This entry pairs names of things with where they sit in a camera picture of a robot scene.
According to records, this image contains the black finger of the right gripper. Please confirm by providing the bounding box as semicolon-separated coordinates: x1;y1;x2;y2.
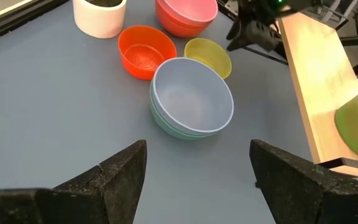
247;23;279;52
226;18;248;52

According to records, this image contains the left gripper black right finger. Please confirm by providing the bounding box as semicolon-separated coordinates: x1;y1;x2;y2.
249;139;358;224

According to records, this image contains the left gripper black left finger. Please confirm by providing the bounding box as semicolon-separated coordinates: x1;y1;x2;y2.
0;139;148;224

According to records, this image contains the small yellow bowl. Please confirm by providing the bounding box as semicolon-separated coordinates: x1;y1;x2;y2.
183;37;232;80

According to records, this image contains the large pink bowl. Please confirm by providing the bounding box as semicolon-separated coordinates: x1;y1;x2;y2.
160;0;219;24

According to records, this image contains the large coral bowl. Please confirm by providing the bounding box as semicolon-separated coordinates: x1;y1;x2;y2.
155;0;217;39

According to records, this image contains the large light blue bowl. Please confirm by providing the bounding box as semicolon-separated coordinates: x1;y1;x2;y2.
152;57;234;135

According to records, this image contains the small green bowl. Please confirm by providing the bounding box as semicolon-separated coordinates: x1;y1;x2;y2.
334;93;358;160

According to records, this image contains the large teal bowl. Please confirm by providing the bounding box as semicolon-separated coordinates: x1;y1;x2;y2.
149;80;220;141

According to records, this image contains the small orange bowl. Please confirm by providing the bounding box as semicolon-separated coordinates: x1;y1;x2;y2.
117;25;178;81

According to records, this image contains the snake plant in white pot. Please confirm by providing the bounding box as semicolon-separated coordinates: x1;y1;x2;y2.
72;0;127;39

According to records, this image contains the black metal frame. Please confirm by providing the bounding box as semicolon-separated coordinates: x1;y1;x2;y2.
277;11;358;182

